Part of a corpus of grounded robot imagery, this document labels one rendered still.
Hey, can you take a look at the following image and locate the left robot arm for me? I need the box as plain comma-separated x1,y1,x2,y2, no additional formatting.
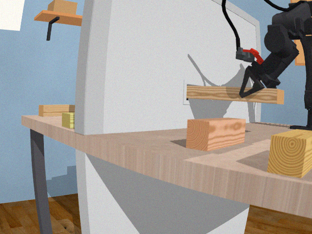
235,1,312,131

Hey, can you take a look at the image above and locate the grey panel wall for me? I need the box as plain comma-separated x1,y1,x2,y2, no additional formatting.
75,0,261,234

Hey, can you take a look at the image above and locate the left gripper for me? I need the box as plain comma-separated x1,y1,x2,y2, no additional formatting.
239,48,288,98

